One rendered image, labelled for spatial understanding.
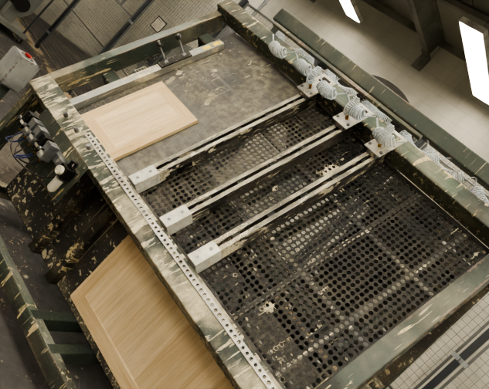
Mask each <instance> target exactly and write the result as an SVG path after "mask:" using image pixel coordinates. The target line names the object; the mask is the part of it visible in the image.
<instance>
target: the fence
mask: <svg viewBox="0 0 489 389"><path fill-rule="evenodd" d="M218 41H220V42H221V44H218V45H217V46H214V45H213V43H214V42H218ZM214 42H211V43H209V44H206V45H204V46H207V45H210V46H211V48H209V49H206V50H204V49H203V48H202V47H204V46H201V47H199V48H197V49H193V50H192V51H189V52H190V53H191V54H192V56H191V57H189V58H187V59H183V60H182V61H179V62H177V63H174V64H172V65H170V66H166V67H165V68H161V67H160V66H159V65H158V64H157V65H154V66H152V67H149V68H147V69H144V70H142V71H140V72H137V73H134V74H132V75H129V76H126V77H124V78H122V79H119V80H117V81H114V82H112V83H109V84H107V85H105V86H102V87H100V88H97V89H95V90H92V91H90V92H88V93H85V94H82V95H80V96H77V97H74V98H72V99H70V100H69V101H70V102H71V103H72V105H73V106H74V107H75V109H76V110H78V109H80V108H82V107H85V106H87V105H90V104H92V103H95V102H97V101H99V100H102V99H104V98H107V97H109V96H112V95H114V94H116V93H119V92H121V91H123V90H126V89H129V88H131V87H133V86H136V85H138V84H140V83H143V82H145V81H148V80H150V79H153V78H155V77H157V76H160V75H162V74H165V73H167V72H170V71H172V70H174V69H177V68H179V67H181V66H184V65H187V64H189V63H192V62H194V61H196V60H198V59H201V58H203V57H206V56H209V55H211V54H213V53H215V52H218V51H220V50H223V49H224V43H223V42H222V41H221V40H220V39H218V40H216V41H214Z"/></svg>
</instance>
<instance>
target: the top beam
mask: <svg viewBox="0 0 489 389"><path fill-rule="evenodd" d="M217 10H219V11H220V12H221V13H222V16H223V21H224V22H225V23H226V24H227V25H228V26H229V27H230V28H231V29H232V30H234V31H235V32H236V33H237V34H238V35H240V36H241V37H242V38H243V39H245V40H246V41H247V42H248V43H249V44H250V45H251V46H252V47H253V48H255V49H256V50H257V51H258V52H260V53H261V54H262V55H263V56H265V57H266V58H267V59H268V60H269V61H271V62H272V64H274V65H275V66H276V67H277V68H278V69H279V70H281V71H282V72H283V73H284V74H285V75H287V76H288V77H289V78H290V79H292V80H293V81H294V82H295V83H296V84H297V85H298V86H299V85H301V84H303V83H306V79H307V76H304V75H302V74H300V73H299V72H298V71H297V70H296V69H295V67H294V63H295V61H296V60H297V57H296V51H295V50H294V49H292V48H291V47H290V46H289V45H288V44H286V43H285V42H284V41H283V40H282V39H280V38H279V37H278V36H276V35H275V34H274V33H273V32H271V31H270V30H269V29H268V28H267V27H266V26H264V25H263V24H262V23H260V22H259V21H258V20H256V19H255V18H254V17H252V15H251V14H249V13H248V12H247V11H245V10H244V9H243V8H241V7H240V6H239V5H237V4H236V3H235V2H234V1H233V0H224V1H221V2H218V3H217ZM273 34H274V41H277V42H279V43H280V45H281V46H283V47H285V48H286V50H287V52H294V51H295V52H294V53H288V54H287V55H286V57H285V58H283V59H281V58H278V57H276V56H274V55H273V54H272V53H271V51H270V50H269V48H268V45H269V44H270V43H271V42H272V41H273ZM297 56H298V59H304V60H305V61H306V63H308V64H311V63H310V62H309V61H307V60H306V59H305V58H304V57H303V56H302V55H300V54H299V53H298V52H297ZM311 66H312V69H314V68H315V66H314V65H313V64H311ZM333 87H334V88H335V89H336V91H337V93H347V94H349V93H348V92H346V91H345V90H344V89H342V88H341V87H340V86H339V85H338V84H336V85H334V86H333ZM347 94H342V95H337V96H336V97H335V99H333V100H328V99H327V98H324V97H323V96H322V95H321V94H319V93H318V94H317V99H316V101H318V102H319V104H320V105H322V106H323V107H324V108H325V109H326V110H328V111H329V112H330V113H331V114H333V115H334V116H336V115H337V114H339V113H341V112H343V110H344V108H345V106H346V105H347V103H349V102H348V95H347ZM349 98H350V100H351V99H353V98H354V97H353V96H352V95H350V94H349ZM372 116H375V117H368V118H366V119H365V120H363V121H361V122H359V123H357V124H356V125H354V126H353V129H352V132H354V133H355V134H356V135H357V136H358V137H360V138H361V139H362V140H363V141H364V142H366V143H368V142H369V141H370V140H373V139H375V138H374V137H373V135H372V131H373V130H374V129H375V128H376V127H377V126H376V117H377V116H376V115H375V114H373V115H372ZM378 123H379V127H384V128H385V127H387V125H388V124H387V123H385V122H384V121H383V120H381V119H380V118H379V117H378ZM384 159H386V160H387V161H388V162H389V163H390V164H391V165H392V166H393V167H395V168H396V169H397V170H398V171H399V172H401V173H402V174H403V175H404V176H405V177H407V178H408V179H409V180H410V181H411V182H412V183H414V185H415V186H417V187H418V188H419V189H420V190H422V191H423V192H424V193H425V194H426V195H428V196H429V197H430V198H431V199H433V200H434V201H435V202H436V203H437V204H438V205H439V206H440V207H441V208H443V209H444V210H445V211H446V212H448V213H449V214H450V215H451V216H452V217H454V218H455V219H456V220H457V221H458V222H459V223H460V224H461V225H463V226H464V227H465V228H466V229H467V230H469V231H470V232H471V233H472V234H473V235H475V236H476V237H477V238H478V239H480V240H481V241H482V242H483V243H484V244H485V245H486V246H487V247H488V248H489V205H487V204H486V203H485V202H484V201H482V200H481V199H480V198H479V197H478V196H476V195H475V194H474V193H473V192H471V191H470V190H469V189H467V188H466V187H465V186H463V185H462V184H461V183H460V182H459V181H458V180H456V179H455V178H454V177H452V176H451V175H450V174H448V173H447V172H446V171H445V170H444V169H442V168H441V167H440V166H439V165H438V164H436V163H435V162H434V161H432V160H431V159H430V158H429V157H427V156H426V155H425V154H424V153H423V152H422V151H420V150H419V149H418V148H416V147H415V146H414V145H412V144H411V143H410V142H408V141H407V143H404V144H402V145H400V146H398V147H397V148H395V149H393V150H392V151H390V152H388V153H387V154H385V158H384Z"/></svg>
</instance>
